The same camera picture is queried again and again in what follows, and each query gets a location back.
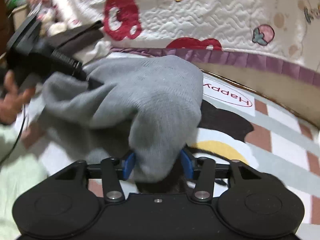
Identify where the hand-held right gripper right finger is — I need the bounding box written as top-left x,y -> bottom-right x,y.
180,150 -> 262,203

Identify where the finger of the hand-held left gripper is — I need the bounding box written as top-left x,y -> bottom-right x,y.
84,75 -> 105,88

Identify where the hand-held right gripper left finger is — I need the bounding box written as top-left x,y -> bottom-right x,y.
54,151 -> 137,203

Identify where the grey cat-print sweater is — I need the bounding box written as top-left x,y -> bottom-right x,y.
41,55 -> 203,183

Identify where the person's left hand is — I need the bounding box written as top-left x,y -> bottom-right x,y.
0,71 -> 37,125

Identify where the small white plush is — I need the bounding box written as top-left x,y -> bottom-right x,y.
79,41 -> 112,64

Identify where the cream nightstand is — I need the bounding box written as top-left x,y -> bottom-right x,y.
12,4 -> 30,33

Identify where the brown knitted sweater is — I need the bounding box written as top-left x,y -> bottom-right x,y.
47,21 -> 105,55

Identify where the grey plush bunny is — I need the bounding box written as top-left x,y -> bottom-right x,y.
26,0 -> 69,37

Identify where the printed round rug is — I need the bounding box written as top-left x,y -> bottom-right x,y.
15,52 -> 320,230

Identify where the bear-print quilt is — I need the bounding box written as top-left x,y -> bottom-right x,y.
52,0 -> 320,70

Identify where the black cable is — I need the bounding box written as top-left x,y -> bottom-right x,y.
0,104 -> 27,167

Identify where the beige bed frame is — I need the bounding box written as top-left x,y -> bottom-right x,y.
197,55 -> 320,130

